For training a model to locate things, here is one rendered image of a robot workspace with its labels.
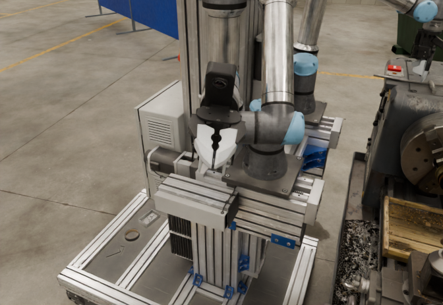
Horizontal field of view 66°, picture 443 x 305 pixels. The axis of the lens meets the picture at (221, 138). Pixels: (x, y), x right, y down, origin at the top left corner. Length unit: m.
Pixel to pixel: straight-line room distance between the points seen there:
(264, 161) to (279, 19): 0.45
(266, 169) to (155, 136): 0.54
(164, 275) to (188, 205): 0.97
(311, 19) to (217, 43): 0.70
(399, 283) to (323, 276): 1.23
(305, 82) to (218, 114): 0.95
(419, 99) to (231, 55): 0.94
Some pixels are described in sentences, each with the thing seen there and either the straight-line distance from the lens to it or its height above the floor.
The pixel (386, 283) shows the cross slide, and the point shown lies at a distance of 1.18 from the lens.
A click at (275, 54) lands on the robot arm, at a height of 1.61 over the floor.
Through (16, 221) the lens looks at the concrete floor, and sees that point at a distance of 3.03.
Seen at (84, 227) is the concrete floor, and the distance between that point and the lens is 2.76.
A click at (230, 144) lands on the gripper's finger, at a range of 0.49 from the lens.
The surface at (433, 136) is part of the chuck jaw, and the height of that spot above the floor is 1.19.
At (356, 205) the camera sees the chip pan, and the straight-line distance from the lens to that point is 2.08.
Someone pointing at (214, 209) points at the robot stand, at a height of 1.07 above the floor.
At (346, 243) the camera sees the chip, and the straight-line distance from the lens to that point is 1.81.
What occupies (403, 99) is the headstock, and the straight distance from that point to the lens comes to 1.64.
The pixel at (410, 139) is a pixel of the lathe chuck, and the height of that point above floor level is 1.14.
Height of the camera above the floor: 1.84
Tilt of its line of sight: 31 degrees down
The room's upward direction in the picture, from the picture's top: straight up
